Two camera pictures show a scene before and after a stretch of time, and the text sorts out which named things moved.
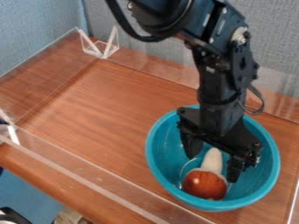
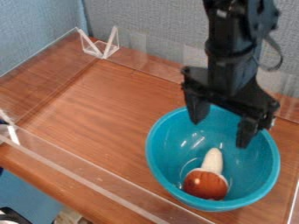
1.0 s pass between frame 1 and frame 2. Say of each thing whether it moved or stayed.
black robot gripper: moved
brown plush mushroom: stayed
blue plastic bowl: stayed
